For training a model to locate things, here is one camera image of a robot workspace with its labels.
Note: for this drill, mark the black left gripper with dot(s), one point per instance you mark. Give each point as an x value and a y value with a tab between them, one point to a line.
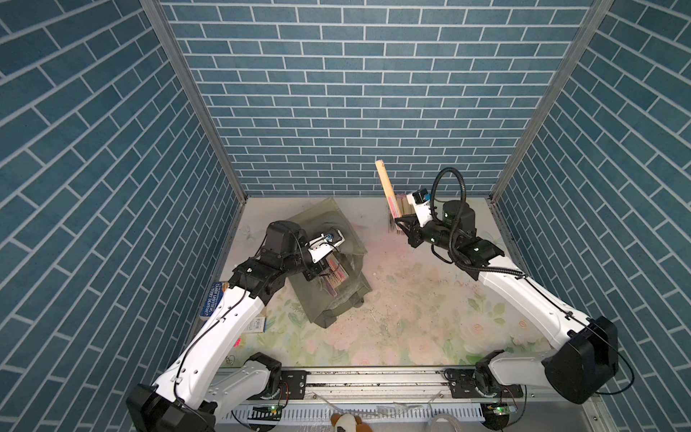
312	271

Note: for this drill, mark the pink striped fan in bag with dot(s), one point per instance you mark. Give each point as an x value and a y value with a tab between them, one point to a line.
333	276

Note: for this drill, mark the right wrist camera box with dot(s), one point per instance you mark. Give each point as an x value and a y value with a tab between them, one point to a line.
420	201

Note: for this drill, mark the blue illustrated book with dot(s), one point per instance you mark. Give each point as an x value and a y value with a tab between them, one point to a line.
213	299

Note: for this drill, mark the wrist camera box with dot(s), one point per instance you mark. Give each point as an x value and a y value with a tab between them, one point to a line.
420	201
325	244

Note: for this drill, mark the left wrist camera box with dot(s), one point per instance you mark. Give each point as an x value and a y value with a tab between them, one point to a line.
325	244

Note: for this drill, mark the white blue small box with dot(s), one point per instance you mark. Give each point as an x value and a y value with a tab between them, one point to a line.
257	325

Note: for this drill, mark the brown plush toy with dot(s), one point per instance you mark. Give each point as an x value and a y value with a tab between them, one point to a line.
348	423

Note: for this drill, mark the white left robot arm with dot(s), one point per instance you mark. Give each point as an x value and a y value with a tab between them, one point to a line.
185	397

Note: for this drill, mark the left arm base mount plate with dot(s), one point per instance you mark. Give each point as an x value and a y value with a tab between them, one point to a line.
289	385

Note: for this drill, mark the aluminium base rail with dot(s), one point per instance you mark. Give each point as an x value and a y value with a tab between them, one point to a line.
410	399

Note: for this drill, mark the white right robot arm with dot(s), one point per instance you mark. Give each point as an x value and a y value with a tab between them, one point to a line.
583	354

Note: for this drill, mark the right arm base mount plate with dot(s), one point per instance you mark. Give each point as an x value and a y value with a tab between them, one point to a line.
469	382

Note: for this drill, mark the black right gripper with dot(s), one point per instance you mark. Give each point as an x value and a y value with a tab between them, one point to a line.
415	229

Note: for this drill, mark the olive green canvas tote bag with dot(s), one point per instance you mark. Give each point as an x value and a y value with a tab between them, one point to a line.
341	285

